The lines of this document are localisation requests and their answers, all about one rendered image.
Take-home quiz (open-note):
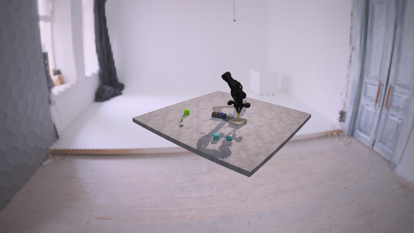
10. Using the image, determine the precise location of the beige rectangular tray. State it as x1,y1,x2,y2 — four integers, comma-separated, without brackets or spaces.
229,117,247,127

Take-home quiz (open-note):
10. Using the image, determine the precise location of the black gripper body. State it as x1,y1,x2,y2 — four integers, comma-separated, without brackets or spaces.
227,96,250,108

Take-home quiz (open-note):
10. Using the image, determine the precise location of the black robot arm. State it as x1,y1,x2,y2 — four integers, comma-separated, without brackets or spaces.
222,72,246,107

